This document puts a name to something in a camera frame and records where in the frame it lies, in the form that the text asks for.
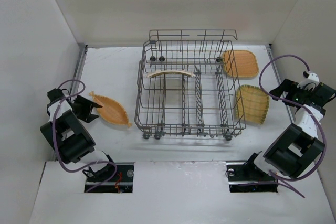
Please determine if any orange fish-shaped woven plate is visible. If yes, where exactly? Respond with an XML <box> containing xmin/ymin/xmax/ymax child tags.
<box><xmin>89</xmin><ymin>91</ymin><xmax>132</xmax><ymax>128</ymax></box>

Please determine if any yellow rectangular bamboo mat plate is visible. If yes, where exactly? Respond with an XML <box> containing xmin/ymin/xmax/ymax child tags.
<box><xmin>145</xmin><ymin>70</ymin><xmax>195</xmax><ymax>78</ymax></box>

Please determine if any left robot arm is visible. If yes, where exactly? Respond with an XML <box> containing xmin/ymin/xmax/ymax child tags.
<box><xmin>40</xmin><ymin>88</ymin><xmax>117</xmax><ymax>182</ymax></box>

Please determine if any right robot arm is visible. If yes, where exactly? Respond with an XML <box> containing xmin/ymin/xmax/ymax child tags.
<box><xmin>263</xmin><ymin>79</ymin><xmax>335</xmax><ymax>180</ymax></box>

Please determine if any green-rimmed bamboo woven plate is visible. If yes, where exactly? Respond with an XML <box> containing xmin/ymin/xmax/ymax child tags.
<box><xmin>235</xmin><ymin>84</ymin><xmax>270</xmax><ymax>125</ymax></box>

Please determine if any orange square woven plate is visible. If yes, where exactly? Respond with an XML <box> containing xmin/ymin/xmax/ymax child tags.
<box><xmin>222</xmin><ymin>50</ymin><xmax>259</xmax><ymax>79</ymax></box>

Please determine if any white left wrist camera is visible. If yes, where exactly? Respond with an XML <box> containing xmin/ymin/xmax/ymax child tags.
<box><xmin>47</xmin><ymin>101</ymin><xmax>72</xmax><ymax>122</ymax></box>

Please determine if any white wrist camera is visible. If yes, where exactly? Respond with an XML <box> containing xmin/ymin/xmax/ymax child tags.
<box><xmin>47</xmin><ymin>101</ymin><xmax>72</xmax><ymax>122</ymax></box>
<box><xmin>300</xmin><ymin>72</ymin><xmax>320</xmax><ymax>89</ymax></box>

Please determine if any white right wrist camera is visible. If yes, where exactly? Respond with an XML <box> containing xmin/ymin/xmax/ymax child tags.
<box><xmin>300</xmin><ymin>72</ymin><xmax>320</xmax><ymax>89</ymax></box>

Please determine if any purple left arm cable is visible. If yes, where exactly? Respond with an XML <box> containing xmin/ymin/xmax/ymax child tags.
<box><xmin>51</xmin><ymin>79</ymin><xmax>118</xmax><ymax>193</ymax></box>

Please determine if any aluminium rail left side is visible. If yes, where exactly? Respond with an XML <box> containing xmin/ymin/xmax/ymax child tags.
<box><xmin>51</xmin><ymin>43</ymin><xmax>89</xmax><ymax>162</ymax></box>

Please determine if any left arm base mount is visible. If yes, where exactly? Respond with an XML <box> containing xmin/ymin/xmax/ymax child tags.
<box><xmin>82</xmin><ymin>163</ymin><xmax>135</xmax><ymax>194</ymax></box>

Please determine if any grey wire dish rack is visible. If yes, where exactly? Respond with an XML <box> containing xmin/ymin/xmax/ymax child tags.
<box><xmin>134</xmin><ymin>29</ymin><xmax>246</xmax><ymax>141</ymax></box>

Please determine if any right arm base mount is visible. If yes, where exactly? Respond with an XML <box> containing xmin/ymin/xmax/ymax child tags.
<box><xmin>225</xmin><ymin>161</ymin><xmax>278</xmax><ymax>193</ymax></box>

